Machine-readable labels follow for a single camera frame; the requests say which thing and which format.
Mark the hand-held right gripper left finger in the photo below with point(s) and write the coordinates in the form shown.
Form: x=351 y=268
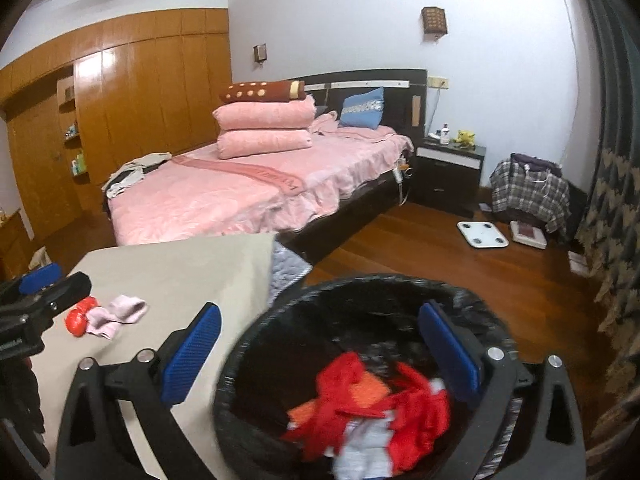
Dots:
x=192 y=360

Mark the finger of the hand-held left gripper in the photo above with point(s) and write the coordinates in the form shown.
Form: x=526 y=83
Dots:
x=65 y=292
x=40 y=277

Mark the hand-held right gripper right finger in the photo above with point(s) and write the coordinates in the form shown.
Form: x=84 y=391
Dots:
x=450 y=355

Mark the red mesh ball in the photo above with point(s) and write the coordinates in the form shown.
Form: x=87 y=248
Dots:
x=77 y=322

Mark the pink sock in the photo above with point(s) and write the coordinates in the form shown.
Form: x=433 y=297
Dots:
x=125 y=310

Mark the black lined trash bin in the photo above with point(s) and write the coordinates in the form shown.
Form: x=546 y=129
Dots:
x=300 y=320

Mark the wooden side cabinet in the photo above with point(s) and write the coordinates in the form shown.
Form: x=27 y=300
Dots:
x=12 y=245

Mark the small green bottles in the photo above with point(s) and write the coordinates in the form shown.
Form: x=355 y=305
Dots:
x=78 y=162

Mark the white bathroom scale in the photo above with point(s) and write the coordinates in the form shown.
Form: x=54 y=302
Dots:
x=482 y=234

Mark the grey quilted mattress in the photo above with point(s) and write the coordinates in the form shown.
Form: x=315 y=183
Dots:
x=287 y=272

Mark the pile of clothes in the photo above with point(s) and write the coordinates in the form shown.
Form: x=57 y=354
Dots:
x=132 y=172

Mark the white maroon flat box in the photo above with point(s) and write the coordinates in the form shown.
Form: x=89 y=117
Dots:
x=527 y=234

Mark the bed with pink cover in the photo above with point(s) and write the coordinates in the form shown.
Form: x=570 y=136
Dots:
x=225 y=195

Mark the dark nightstand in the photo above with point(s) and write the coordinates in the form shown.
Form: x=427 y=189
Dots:
x=447 y=180

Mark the plaid bag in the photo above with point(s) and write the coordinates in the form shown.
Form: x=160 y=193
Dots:
x=530 y=195

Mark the wooden wardrobe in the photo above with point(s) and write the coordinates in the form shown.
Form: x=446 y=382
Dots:
x=140 y=100

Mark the yellow plush toy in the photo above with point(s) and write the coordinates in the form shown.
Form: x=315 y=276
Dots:
x=464 y=139

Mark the dark patterned curtain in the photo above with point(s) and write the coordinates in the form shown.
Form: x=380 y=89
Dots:
x=615 y=210

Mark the small white bottle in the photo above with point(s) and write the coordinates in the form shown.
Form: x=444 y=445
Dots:
x=445 y=135

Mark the dark wooden headboard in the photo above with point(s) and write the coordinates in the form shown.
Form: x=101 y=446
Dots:
x=395 y=105

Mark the blue pillow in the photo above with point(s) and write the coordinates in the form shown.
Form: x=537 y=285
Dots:
x=362 y=110

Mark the brown dotted bolster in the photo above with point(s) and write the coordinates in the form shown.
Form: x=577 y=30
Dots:
x=260 y=92

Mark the wall socket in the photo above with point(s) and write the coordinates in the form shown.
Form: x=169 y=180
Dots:
x=437 y=81

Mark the small wall lamp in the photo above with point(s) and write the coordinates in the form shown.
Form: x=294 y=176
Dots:
x=260 y=53

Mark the large wall lamp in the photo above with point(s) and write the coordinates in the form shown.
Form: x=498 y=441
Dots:
x=434 y=20

